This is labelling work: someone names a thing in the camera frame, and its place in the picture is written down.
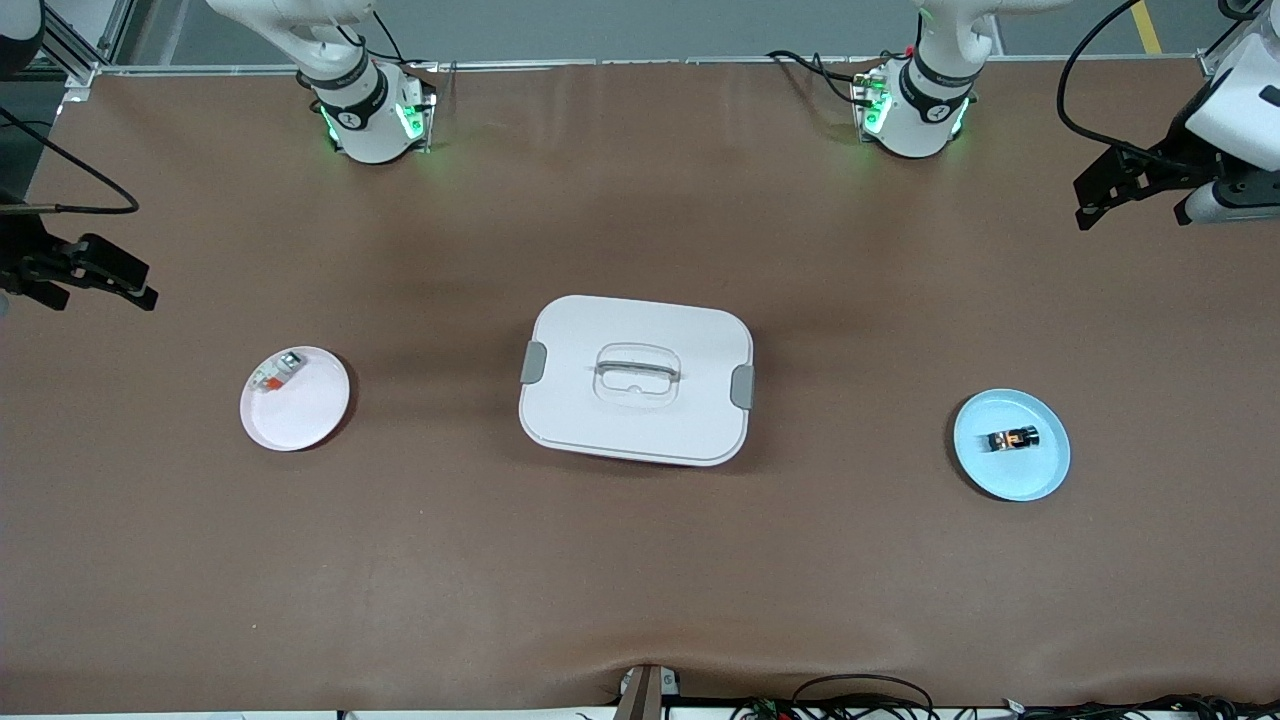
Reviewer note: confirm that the pink round plate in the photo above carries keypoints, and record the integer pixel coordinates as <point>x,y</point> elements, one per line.
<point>300,420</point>

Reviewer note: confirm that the light blue round plate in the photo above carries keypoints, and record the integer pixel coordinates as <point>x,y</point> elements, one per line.
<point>1010,480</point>

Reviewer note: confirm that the small white clamp block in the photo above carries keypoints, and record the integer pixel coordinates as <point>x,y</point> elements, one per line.
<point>670,682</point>

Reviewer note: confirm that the brown table clamp post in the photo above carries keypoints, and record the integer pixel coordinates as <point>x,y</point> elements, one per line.
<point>640,700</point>

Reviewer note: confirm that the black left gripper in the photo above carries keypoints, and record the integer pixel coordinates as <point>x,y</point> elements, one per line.
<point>1180,160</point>

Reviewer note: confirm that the aluminium frame profile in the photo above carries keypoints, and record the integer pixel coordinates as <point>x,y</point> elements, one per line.
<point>80,72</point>
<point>1215,62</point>

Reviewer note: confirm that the black orange switch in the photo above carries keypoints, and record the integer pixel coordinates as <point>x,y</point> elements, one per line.
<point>1015,438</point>

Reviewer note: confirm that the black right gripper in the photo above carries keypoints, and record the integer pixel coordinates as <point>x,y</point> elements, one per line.
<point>22,262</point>

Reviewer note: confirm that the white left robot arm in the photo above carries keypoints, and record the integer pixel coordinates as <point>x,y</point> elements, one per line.
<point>1240,110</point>

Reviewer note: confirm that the white lidded box grey latches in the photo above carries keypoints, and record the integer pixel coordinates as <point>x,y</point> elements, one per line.
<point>640,420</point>

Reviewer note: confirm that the small white orange item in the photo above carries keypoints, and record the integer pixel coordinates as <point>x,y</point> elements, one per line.
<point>278,372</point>

